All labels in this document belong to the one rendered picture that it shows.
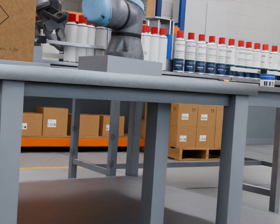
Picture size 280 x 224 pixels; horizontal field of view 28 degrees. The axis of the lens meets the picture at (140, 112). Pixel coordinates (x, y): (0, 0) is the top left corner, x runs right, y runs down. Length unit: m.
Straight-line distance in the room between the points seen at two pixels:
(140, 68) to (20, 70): 0.67
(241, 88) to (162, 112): 0.28
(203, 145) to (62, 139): 1.64
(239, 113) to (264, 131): 7.51
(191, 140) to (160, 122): 4.59
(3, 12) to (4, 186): 0.57
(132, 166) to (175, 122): 2.81
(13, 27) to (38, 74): 0.34
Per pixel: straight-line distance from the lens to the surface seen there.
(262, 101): 2.29
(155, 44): 2.65
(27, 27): 1.82
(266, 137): 9.46
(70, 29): 2.37
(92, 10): 2.00
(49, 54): 2.39
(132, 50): 2.07
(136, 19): 2.10
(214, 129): 6.67
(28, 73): 1.48
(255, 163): 5.19
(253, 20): 9.19
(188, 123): 6.44
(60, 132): 6.49
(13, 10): 1.81
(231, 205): 1.94
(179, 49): 2.76
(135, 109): 3.58
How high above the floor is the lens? 0.79
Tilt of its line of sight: 2 degrees down
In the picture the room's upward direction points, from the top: 4 degrees clockwise
